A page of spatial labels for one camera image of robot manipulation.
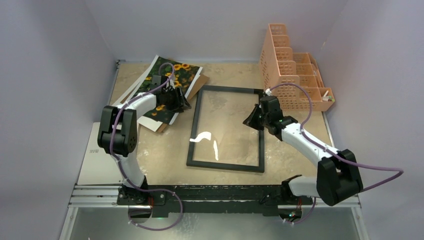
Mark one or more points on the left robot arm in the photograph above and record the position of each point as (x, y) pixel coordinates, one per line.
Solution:
(118, 130)

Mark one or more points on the orange plastic organizer basket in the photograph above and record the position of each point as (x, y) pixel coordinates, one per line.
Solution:
(279, 64)

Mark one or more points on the black picture frame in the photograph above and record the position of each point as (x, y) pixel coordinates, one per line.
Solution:
(194, 137)

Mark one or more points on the sunflower photo print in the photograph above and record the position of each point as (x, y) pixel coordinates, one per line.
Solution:
(166, 73)

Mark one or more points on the white sheet on table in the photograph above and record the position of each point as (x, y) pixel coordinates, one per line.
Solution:
(98, 167)

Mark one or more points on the small items in organizer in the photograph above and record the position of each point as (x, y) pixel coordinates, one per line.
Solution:
(327, 97)

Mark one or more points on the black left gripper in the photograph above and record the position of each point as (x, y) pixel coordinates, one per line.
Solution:
(180, 102)

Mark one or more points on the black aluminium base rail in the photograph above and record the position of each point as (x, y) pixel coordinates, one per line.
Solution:
(267, 200)

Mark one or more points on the brown frame backing board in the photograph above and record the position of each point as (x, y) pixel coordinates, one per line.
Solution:
(201, 80)

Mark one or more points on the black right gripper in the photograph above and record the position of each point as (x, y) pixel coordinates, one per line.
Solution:
(257, 117)

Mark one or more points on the white mat board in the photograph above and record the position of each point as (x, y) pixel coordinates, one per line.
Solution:
(142, 103)

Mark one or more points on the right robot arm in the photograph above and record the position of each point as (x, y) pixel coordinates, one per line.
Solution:
(337, 178)

